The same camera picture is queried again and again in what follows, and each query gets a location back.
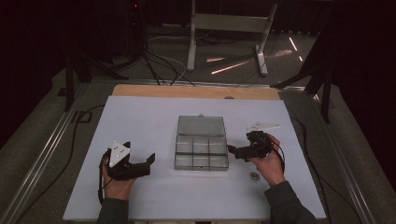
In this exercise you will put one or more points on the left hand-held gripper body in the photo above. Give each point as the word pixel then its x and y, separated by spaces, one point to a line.
pixel 124 169

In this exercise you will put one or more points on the person's left hand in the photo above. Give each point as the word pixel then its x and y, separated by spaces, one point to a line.
pixel 118 188

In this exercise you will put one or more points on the white metal stand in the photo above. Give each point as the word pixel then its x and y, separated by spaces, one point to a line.
pixel 230 22

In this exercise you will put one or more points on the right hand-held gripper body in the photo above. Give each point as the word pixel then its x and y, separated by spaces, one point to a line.
pixel 260 146

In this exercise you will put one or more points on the clear plastic compartment box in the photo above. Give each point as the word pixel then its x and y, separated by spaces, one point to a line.
pixel 200 152

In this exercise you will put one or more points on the person's right hand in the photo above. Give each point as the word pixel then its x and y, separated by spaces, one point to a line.
pixel 271 168

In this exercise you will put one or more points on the black tripod stand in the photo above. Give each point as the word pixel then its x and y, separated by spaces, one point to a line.
pixel 69 81
pixel 325 93

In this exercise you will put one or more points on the small metal nut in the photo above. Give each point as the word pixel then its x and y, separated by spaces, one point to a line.
pixel 254 176

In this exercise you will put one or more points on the aluminium floor rail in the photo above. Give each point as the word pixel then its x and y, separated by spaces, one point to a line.
pixel 348 174
pixel 40 161

